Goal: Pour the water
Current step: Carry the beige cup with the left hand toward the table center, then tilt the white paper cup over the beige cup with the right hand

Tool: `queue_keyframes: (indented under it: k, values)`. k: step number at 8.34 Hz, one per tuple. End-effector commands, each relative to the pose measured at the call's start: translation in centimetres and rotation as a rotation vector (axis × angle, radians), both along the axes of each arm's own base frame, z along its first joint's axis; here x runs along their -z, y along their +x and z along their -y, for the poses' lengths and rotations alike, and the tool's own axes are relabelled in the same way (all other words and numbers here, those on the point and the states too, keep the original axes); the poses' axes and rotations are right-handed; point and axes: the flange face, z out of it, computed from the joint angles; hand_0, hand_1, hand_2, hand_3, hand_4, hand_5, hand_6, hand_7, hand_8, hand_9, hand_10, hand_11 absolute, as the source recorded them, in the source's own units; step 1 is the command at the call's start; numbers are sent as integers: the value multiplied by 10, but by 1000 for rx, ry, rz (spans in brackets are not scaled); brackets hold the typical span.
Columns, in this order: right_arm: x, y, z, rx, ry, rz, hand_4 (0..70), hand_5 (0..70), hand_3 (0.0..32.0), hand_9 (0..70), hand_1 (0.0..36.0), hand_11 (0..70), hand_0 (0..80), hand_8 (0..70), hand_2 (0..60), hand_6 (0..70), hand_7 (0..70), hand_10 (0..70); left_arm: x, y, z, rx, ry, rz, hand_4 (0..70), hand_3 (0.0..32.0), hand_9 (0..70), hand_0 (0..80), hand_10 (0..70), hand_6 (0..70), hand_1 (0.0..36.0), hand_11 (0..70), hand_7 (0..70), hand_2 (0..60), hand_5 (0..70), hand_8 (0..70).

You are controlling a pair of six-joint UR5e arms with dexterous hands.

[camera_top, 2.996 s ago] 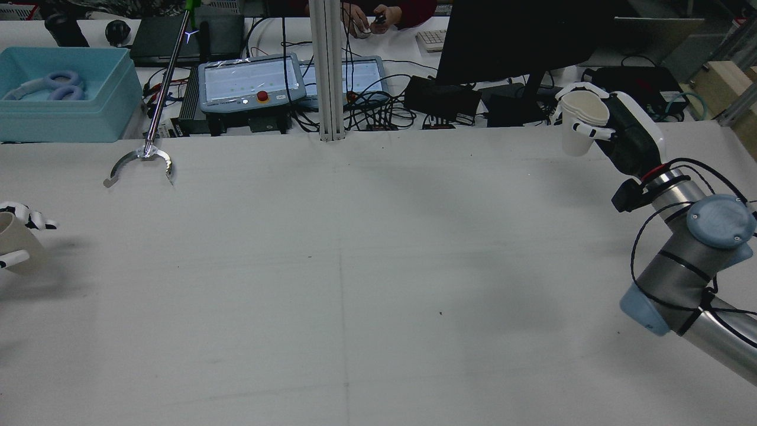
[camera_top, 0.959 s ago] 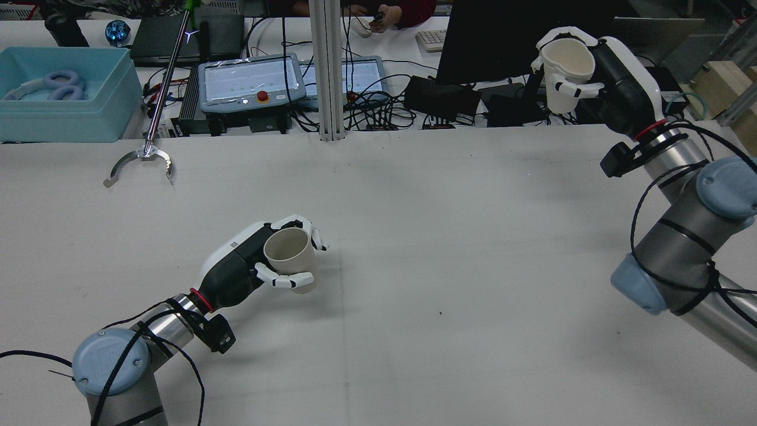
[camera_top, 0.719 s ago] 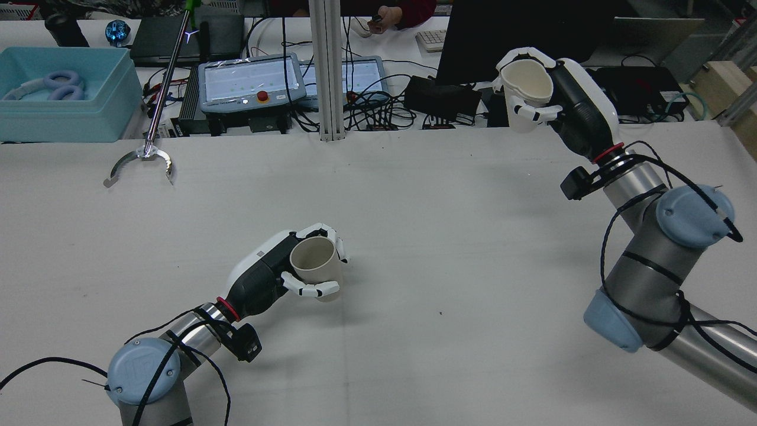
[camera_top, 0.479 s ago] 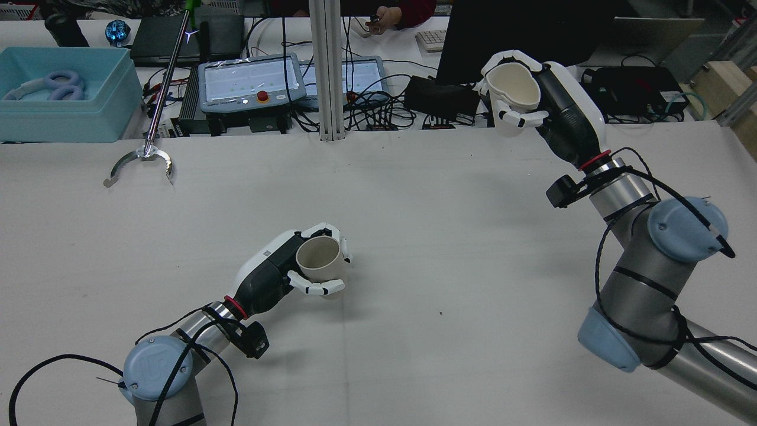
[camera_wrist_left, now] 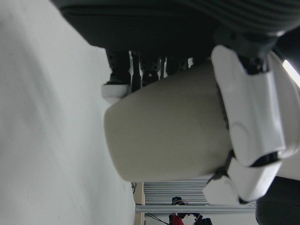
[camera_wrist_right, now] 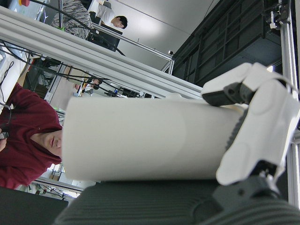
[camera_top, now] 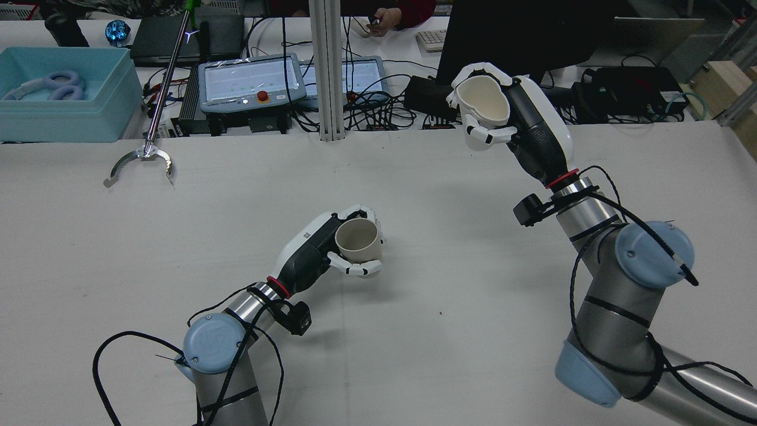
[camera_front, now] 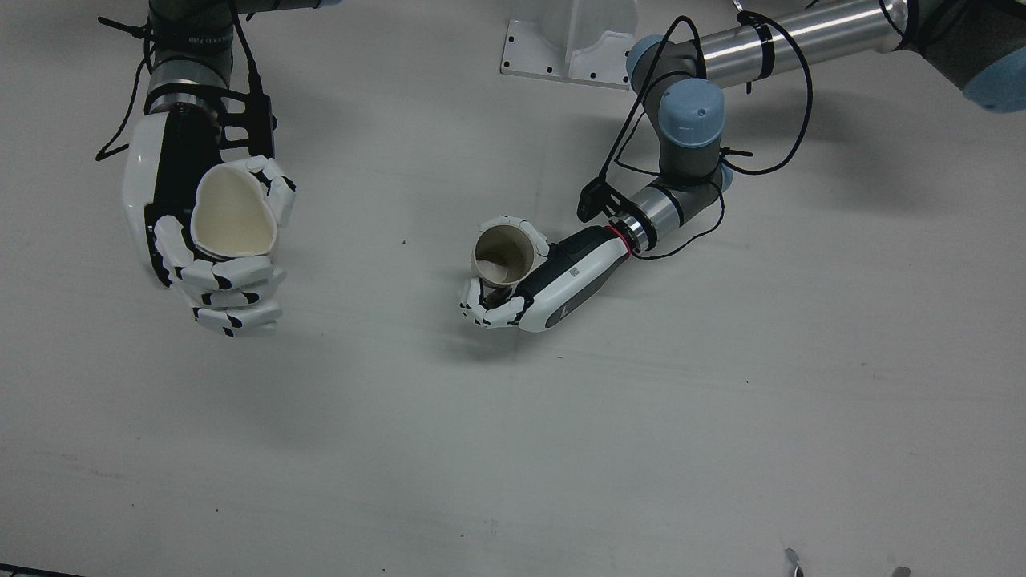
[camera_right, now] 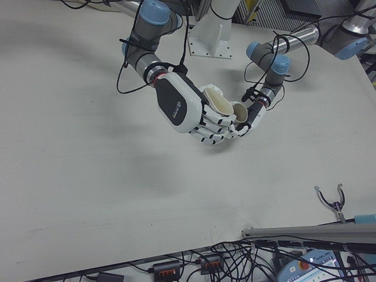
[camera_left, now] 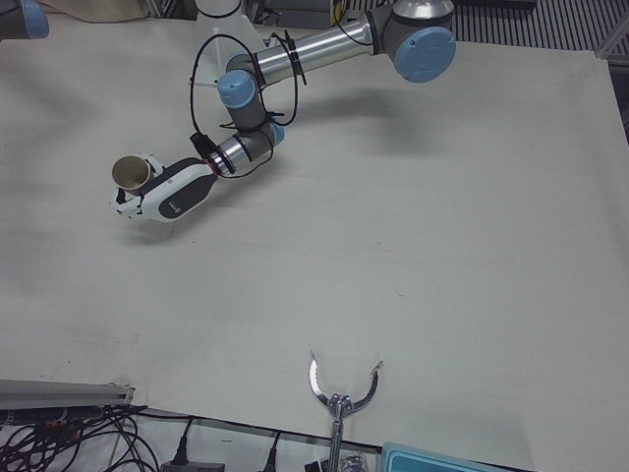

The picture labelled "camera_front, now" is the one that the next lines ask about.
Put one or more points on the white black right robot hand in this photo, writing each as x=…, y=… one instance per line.
x=144, y=184

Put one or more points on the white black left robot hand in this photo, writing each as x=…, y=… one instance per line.
x=577, y=272

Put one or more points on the beige paper cup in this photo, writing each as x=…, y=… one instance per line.
x=503, y=256

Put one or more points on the white paper cup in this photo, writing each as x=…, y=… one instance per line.
x=232, y=216

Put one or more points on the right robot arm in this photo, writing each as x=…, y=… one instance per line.
x=192, y=40

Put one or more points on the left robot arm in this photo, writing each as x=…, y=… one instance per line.
x=689, y=112

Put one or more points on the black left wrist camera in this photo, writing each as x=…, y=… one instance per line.
x=595, y=200

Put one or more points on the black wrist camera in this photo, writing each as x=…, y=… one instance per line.
x=595, y=200
x=256, y=128

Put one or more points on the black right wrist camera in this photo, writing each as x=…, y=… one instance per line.
x=256, y=128

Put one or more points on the white mounting pedestal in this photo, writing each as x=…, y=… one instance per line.
x=561, y=48

